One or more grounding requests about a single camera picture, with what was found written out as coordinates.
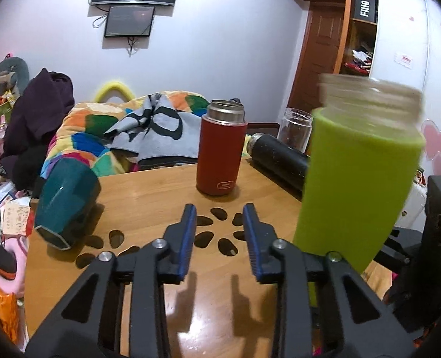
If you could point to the white suitcase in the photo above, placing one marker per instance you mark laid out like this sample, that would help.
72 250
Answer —
413 206

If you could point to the dark green faceted cup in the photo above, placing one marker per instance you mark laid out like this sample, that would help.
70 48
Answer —
66 200

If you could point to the black box on shelf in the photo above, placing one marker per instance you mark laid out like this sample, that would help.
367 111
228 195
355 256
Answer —
365 10

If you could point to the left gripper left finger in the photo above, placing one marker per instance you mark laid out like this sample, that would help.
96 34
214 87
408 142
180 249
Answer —
86 321

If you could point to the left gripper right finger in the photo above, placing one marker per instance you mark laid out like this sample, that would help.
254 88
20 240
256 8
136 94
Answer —
355 322

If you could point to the black thermos bottle lying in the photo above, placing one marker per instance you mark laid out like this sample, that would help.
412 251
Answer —
278 161

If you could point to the colourful patchwork blanket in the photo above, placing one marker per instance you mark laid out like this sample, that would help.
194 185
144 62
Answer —
81 134

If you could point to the green sleeved glass bottle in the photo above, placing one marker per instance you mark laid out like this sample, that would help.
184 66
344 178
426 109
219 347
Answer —
365 149

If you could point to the yellow curved pillow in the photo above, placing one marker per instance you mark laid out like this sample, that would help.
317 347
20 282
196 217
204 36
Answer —
114 87

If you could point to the dark purple clothing pile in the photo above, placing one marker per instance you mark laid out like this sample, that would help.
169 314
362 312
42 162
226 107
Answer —
35 119

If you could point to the red thermos cup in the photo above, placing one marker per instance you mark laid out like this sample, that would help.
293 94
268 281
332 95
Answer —
222 138

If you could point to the small wall monitor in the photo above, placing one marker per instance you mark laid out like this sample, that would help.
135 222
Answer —
129 21

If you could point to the brown wooden door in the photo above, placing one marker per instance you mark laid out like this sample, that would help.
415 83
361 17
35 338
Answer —
318 53

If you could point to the clear glass jar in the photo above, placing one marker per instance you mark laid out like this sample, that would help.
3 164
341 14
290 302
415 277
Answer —
295 128

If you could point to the grey black white cloth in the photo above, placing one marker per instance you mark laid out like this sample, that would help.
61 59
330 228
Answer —
156 134

